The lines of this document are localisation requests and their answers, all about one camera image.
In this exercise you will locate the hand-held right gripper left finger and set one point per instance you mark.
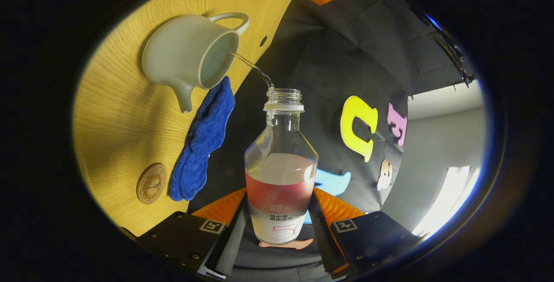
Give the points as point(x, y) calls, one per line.
point(231, 243)

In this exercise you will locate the round wooden coaster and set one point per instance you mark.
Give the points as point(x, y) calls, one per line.
point(151, 183)

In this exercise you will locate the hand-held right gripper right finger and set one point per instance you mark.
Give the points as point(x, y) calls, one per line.
point(320, 238)

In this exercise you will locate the white teacup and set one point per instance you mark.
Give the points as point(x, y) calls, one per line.
point(177, 52)

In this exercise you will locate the clear water bottle red label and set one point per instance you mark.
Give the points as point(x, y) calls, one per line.
point(281, 178)

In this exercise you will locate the blue towel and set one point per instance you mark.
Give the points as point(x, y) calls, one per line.
point(201, 143)

